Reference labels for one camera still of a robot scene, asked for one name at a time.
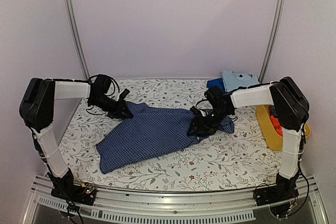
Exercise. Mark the folded royal blue garment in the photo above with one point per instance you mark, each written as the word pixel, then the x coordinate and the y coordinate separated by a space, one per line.
pixel 216 83

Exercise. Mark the aluminium front rail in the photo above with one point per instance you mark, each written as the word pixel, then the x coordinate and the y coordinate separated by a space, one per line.
pixel 133 206

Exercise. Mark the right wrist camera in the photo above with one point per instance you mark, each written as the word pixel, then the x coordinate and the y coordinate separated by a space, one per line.
pixel 196 111

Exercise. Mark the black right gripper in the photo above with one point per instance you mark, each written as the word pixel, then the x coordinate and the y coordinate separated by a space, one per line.
pixel 196 121

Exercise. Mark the right aluminium frame post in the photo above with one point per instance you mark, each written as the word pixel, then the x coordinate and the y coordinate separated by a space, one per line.
pixel 272 39

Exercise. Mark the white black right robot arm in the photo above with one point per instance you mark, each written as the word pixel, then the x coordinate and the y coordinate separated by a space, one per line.
pixel 291 106

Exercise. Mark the orange garment in basket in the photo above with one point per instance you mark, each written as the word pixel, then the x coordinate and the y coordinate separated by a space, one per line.
pixel 276 125

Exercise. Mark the yellow plastic laundry basket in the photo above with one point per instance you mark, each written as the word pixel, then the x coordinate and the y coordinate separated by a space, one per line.
pixel 273 140

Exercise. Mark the grey blue garment in basket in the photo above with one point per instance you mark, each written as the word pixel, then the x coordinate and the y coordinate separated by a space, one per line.
pixel 272 111

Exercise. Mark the aluminium frame post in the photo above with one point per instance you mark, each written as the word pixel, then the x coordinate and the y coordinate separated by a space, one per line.
pixel 76 38
pixel 272 39

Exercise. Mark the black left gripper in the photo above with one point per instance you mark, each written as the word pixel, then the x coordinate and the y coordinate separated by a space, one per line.
pixel 117 113

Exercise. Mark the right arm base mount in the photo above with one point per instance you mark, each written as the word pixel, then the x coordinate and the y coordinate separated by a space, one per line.
pixel 281 191

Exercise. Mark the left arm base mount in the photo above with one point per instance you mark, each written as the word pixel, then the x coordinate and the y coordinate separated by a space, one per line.
pixel 83 194

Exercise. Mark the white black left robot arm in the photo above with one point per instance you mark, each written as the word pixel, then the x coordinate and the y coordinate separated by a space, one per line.
pixel 37 111

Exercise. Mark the folded light blue t-shirt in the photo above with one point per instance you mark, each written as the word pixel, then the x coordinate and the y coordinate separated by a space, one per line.
pixel 234 80

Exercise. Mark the blue checkered button shirt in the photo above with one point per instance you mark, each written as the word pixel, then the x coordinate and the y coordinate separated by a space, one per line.
pixel 152 132

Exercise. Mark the left aluminium frame post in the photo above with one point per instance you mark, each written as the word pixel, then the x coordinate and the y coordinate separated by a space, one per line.
pixel 76 38

